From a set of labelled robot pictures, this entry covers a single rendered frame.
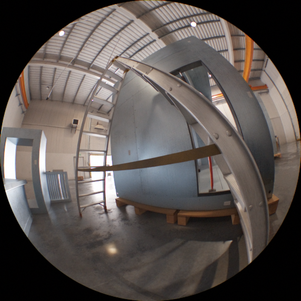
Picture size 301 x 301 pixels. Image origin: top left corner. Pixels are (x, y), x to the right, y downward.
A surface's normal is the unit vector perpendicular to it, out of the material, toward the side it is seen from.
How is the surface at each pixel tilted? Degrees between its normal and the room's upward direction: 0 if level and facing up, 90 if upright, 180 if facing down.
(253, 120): 90
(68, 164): 90
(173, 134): 90
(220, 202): 90
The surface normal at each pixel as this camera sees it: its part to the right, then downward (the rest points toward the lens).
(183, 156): -0.56, -0.05
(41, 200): 0.79, -0.19
